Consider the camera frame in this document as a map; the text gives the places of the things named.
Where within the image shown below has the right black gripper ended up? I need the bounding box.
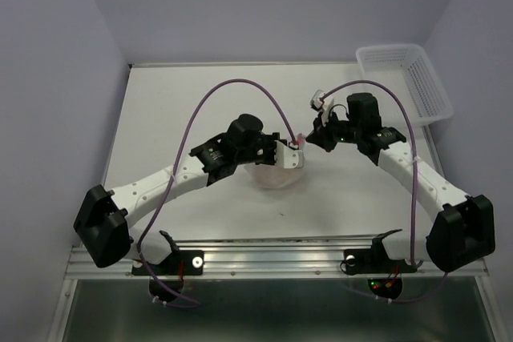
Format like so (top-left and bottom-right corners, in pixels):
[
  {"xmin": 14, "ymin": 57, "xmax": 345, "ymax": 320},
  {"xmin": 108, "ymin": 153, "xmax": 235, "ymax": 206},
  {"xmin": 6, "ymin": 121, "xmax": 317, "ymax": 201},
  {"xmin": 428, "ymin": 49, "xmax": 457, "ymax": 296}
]
[{"xmin": 306, "ymin": 107, "xmax": 362, "ymax": 151}]

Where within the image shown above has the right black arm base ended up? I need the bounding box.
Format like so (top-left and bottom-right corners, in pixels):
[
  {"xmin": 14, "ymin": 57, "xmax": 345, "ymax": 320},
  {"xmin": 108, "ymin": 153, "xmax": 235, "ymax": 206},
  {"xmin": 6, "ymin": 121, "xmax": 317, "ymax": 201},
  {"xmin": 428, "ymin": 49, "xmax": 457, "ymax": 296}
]
[{"xmin": 339, "ymin": 230, "xmax": 418, "ymax": 303}]

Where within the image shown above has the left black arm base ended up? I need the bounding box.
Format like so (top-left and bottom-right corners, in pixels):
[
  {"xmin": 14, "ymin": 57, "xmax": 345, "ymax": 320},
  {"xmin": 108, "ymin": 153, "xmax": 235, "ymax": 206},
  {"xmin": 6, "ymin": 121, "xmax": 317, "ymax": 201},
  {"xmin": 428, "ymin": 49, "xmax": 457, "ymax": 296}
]
[{"xmin": 131, "ymin": 231, "xmax": 204, "ymax": 309}]

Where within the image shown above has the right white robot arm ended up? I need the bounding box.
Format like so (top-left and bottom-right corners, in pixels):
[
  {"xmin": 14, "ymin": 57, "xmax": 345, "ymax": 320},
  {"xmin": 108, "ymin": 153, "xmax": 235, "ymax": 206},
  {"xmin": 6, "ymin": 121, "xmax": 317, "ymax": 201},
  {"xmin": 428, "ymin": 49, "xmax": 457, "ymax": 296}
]
[{"xmin": 306, "ymin": 91, "xmax": 496, "ymax": 273}]

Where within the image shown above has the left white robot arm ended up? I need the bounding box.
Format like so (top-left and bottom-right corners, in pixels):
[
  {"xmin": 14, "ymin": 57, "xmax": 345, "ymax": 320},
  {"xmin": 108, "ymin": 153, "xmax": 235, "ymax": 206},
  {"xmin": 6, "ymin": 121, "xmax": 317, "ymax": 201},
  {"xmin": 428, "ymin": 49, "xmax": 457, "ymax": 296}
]
[{"xmin": 73, "ymin": 114, "xmax": 287, "ymax": 273}]

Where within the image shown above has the white plastic basket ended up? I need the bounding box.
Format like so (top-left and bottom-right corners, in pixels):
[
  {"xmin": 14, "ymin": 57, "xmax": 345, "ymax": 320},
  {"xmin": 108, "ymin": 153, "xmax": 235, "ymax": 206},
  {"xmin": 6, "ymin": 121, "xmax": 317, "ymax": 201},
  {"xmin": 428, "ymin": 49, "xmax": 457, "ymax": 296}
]
[{"xmin": 356, "ymin": 44, "xmax": 454, "ymax": 127}]

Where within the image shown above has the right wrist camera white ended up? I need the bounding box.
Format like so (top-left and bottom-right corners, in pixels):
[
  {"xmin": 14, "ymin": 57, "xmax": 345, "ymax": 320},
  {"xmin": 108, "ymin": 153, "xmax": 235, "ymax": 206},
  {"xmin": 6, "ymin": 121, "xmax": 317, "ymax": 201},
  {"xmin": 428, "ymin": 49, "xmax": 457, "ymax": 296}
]
[{"xmin": 309, "ymin": 90, "xmax": 335, "ymax": 127}]

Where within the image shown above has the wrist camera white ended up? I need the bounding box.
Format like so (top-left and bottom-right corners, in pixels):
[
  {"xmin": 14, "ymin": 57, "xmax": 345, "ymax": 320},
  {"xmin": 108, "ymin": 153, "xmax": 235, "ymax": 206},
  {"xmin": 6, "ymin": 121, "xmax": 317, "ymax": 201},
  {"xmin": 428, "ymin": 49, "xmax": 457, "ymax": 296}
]
[
  {"xmin": 274, "ymin": 140, "xmax": 304, "ymax": 170},
  {"xmin": 309, "ymin": 90, "xmax": 335, "ymax": 127}
]

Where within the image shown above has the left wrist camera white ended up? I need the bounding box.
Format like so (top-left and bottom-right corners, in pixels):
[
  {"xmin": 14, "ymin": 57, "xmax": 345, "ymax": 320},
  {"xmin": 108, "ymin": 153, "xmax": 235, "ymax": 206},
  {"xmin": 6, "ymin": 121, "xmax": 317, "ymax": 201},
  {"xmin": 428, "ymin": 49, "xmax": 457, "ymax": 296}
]
[{"xmin": 274, "ymin": 140, "xmax": 304, "ymax": 170}]

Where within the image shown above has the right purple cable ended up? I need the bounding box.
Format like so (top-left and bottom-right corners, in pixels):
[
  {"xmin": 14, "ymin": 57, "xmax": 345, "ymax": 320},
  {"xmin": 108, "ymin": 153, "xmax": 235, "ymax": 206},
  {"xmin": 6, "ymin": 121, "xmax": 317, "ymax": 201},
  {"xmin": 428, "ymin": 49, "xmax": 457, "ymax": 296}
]
[{"xmin": 322, "ymin": 79, "xmax": 452, "ymax": 304}]

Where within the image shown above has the purple cable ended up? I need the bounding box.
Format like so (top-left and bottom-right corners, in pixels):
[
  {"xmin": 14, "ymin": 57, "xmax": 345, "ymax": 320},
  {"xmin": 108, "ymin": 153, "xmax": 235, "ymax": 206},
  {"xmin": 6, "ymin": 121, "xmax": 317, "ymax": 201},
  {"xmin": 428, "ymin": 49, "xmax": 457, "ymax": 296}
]
[
  {"xmin": 136, "ymin": 77, "xmax": 300, "ymax": 309},
  {"xmin": 322, "ymin": 79, "xmax": 452, "ymax": 304}
]

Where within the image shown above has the aluminium mounting rail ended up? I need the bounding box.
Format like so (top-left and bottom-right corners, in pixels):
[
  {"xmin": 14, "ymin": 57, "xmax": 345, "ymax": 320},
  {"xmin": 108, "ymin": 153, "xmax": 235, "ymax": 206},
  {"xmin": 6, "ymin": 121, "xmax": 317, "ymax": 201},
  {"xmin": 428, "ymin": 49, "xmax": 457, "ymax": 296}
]
[{"xmin": 65, "ymin": 237, "xmax": 489, "ymax": 281}]

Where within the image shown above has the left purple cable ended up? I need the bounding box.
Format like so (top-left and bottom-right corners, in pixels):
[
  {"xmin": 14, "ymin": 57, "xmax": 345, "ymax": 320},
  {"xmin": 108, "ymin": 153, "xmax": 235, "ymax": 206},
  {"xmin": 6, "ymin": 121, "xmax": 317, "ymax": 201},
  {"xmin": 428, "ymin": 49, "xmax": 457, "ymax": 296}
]
[{"xmin": 136, "ymin": 77, "xmax": 300, "ymax": 309}]

